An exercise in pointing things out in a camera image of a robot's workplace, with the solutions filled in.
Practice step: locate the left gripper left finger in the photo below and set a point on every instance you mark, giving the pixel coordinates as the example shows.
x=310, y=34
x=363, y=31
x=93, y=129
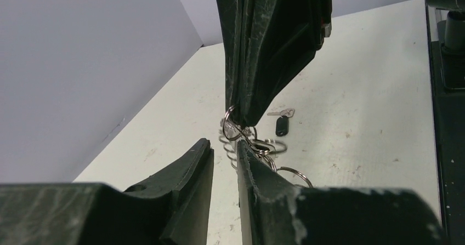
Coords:
x=169, y=207

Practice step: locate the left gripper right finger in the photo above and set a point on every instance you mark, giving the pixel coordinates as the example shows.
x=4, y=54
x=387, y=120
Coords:
x=274, y=211

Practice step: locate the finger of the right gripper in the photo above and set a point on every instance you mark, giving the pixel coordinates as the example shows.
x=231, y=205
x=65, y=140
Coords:
x=280, y=37
x=234, y=17

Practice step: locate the metal key organizer disc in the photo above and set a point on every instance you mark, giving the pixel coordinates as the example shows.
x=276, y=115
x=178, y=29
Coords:
x=265, y=150

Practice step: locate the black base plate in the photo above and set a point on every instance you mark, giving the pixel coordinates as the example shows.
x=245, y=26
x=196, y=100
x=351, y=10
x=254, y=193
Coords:
x=445, y=23

